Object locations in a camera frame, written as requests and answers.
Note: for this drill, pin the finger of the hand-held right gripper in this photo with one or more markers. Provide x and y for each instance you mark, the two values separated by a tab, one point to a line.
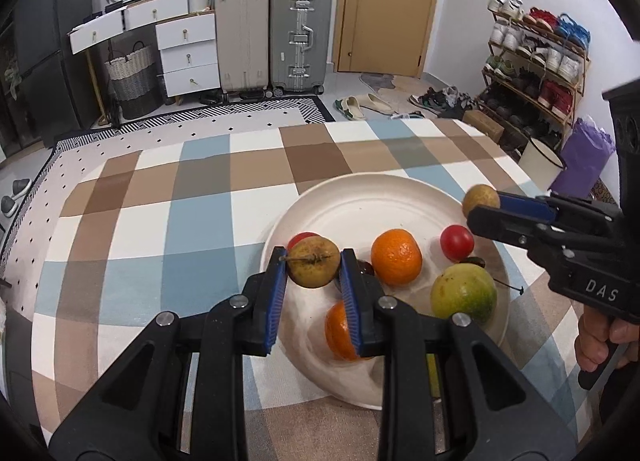
525	206
505	227

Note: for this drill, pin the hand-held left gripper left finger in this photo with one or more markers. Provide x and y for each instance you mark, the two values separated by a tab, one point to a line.
277	301

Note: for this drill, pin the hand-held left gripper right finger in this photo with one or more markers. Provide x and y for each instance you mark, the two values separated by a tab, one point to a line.
350	301

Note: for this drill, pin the orange tangerine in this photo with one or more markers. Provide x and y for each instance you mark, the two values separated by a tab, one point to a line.
396	258
337	333

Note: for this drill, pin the small brown round fruit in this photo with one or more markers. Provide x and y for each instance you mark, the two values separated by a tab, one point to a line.
480	197
312	270

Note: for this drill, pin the dark cherry with stem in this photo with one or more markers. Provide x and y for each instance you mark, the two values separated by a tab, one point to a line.
472	262

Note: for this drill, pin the red cherry tomato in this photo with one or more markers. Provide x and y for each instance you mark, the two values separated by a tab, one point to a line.
299	239
456	242

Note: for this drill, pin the large green round fruit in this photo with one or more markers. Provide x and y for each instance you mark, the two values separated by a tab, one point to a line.
462	293

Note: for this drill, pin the white round plate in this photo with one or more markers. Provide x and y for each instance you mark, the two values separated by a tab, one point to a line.
360	201

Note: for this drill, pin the person's right forearm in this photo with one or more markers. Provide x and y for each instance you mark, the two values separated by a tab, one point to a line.
622	401

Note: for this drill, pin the person's right hand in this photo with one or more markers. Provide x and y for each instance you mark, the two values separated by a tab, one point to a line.
587	346

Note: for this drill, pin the white bucket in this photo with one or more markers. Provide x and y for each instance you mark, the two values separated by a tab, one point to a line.
537	161

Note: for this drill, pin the purple bag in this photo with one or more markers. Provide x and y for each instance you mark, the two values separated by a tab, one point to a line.
582	156

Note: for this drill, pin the brown cardboard box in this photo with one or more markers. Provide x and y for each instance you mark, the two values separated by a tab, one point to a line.
484	125

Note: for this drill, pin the wooden shoe rack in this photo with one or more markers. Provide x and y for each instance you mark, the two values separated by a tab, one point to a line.
580	91

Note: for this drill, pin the heap of dark sneakers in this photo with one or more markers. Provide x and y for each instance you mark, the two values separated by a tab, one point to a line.
440	100

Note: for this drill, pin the shoe rack with shoes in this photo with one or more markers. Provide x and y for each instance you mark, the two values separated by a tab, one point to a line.
540	56

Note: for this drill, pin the beige slipper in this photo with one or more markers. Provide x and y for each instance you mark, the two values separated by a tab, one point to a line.
348	108
377	103

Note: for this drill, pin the grey door mat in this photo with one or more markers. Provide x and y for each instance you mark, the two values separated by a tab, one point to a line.
377	81

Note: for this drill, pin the wooden door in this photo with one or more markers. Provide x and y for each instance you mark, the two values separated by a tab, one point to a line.
390	6

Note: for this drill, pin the white drawer dresser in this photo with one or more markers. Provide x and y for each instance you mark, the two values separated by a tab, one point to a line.
185	56

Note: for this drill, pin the grey and white woven basket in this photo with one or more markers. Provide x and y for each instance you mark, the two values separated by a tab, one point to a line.
132	81

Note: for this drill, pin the silver suitcase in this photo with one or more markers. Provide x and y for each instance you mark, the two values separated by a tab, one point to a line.
300	36

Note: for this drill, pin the beige suitcase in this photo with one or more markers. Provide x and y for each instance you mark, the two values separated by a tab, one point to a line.
242	36

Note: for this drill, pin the grey slipper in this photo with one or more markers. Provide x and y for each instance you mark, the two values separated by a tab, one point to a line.
7	205
21	188

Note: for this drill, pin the tall glass door cabinet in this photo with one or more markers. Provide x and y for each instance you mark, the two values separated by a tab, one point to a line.
10	91

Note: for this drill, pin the dark grey refrigerator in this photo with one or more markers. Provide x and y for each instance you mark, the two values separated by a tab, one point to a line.
50	41

